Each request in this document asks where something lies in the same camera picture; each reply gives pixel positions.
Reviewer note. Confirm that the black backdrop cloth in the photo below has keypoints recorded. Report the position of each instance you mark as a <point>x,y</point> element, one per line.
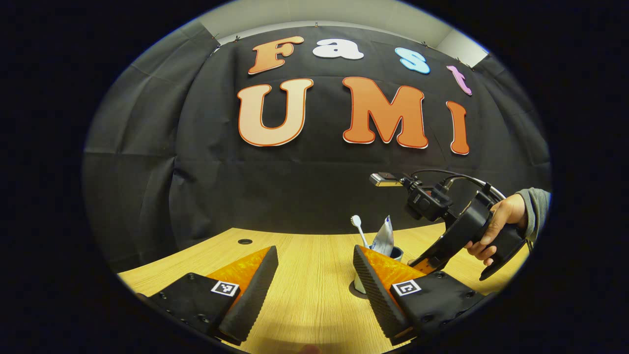
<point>295,187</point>

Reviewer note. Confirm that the white toothbrush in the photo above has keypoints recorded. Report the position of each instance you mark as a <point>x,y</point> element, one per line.
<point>356,221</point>

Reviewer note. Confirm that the pale blue cup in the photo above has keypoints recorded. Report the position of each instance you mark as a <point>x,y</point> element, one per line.
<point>397,254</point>

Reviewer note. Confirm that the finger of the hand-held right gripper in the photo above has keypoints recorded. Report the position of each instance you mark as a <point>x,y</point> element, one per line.
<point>442,248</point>

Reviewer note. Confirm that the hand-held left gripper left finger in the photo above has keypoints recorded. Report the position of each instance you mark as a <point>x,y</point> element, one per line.
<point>255,290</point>

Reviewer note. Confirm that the white toothpaste tube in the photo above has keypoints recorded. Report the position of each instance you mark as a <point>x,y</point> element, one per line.
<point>385,238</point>

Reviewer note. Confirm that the dark round coaster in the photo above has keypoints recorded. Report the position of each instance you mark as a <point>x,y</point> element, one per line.
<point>357,294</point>

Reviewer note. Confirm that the light wooden desktop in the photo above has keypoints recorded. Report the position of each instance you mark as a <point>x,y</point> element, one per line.
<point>314,295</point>

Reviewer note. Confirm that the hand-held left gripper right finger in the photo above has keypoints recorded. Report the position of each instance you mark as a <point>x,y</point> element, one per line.
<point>376,300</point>

